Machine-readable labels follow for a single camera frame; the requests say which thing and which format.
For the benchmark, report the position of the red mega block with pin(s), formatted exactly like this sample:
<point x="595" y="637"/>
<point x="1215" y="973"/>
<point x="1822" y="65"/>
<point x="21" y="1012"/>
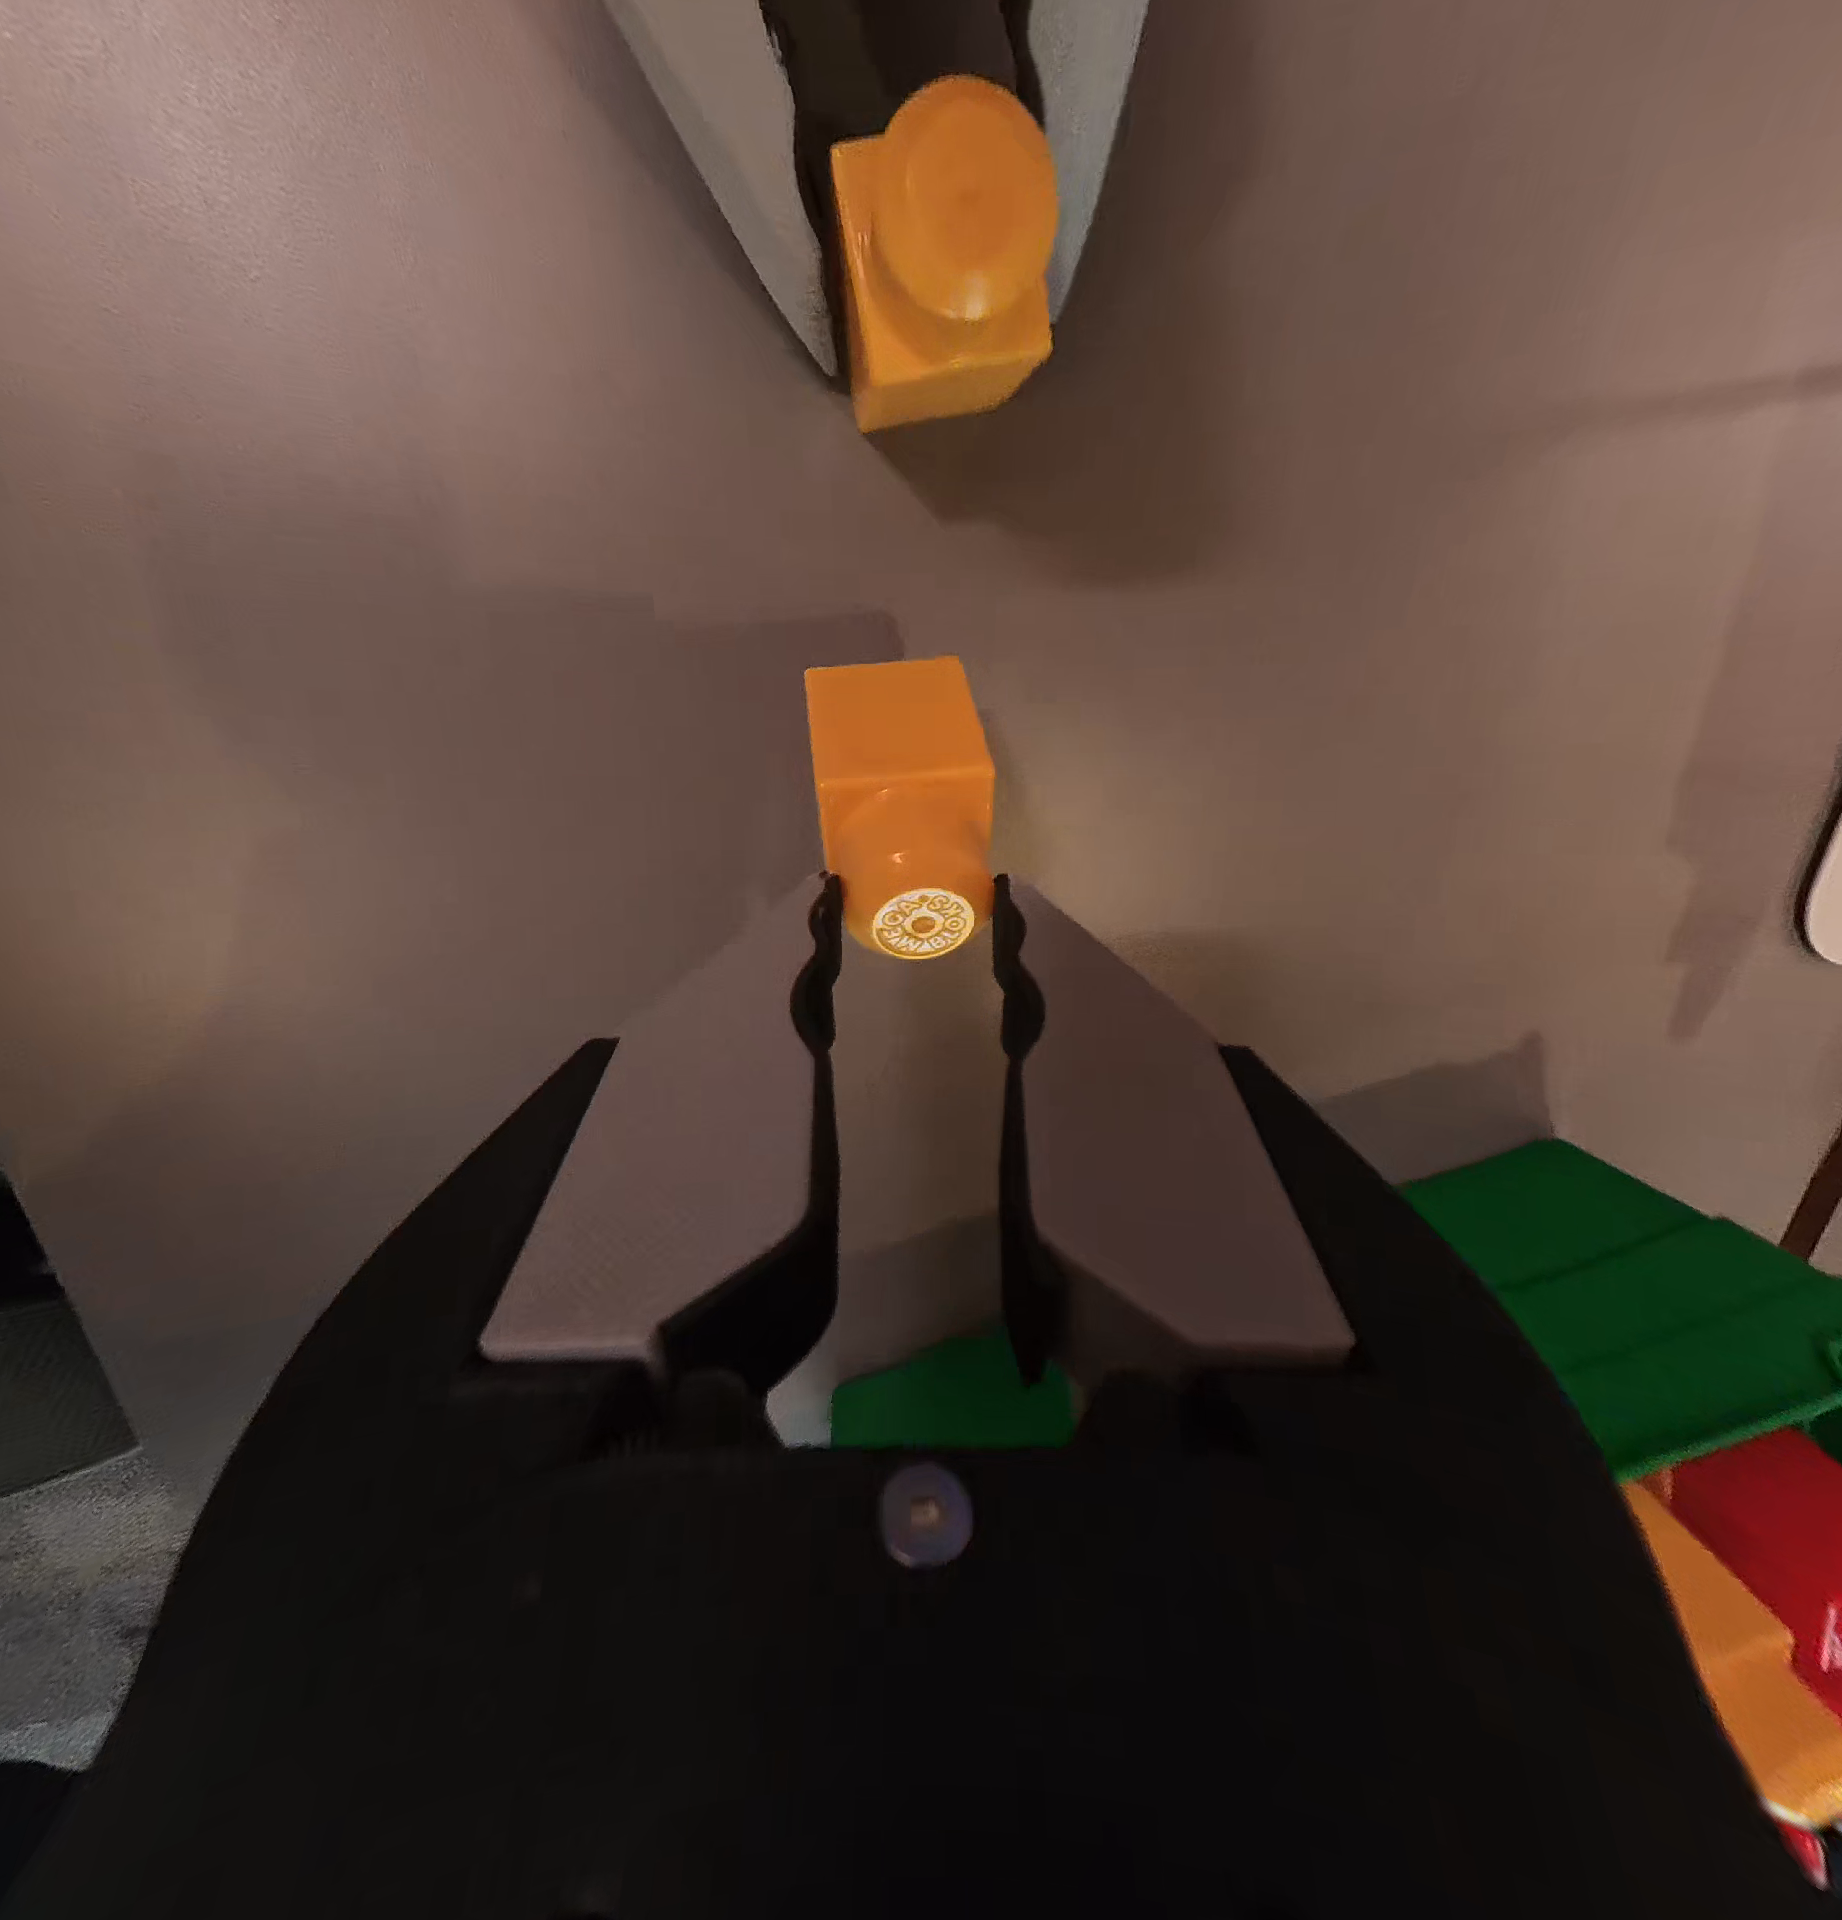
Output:
<point x="1799" y="1547"/>

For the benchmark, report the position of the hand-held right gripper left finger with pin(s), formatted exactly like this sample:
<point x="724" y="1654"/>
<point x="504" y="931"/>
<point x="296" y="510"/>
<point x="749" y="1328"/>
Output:
<point x="653" y="1203"/>

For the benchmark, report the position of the green plastic bin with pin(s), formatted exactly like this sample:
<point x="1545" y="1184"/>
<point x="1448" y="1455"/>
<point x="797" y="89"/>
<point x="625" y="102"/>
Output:
<point x="1641" y="1307"/>

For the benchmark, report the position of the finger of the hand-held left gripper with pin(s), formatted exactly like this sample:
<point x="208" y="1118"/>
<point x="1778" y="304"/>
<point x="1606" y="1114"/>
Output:
<point x="1084" y="107"/>
<point x="711" y="136"/>

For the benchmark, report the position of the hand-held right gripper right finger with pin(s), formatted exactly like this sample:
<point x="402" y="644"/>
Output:
<point x="1175" y="1203"/>

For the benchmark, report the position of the yellow mega block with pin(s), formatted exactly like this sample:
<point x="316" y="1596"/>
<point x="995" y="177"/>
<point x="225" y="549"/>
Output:
<point x="1746" y="1680"/>
<point x="936" y="285"/>
<point x="898" y="781"/>

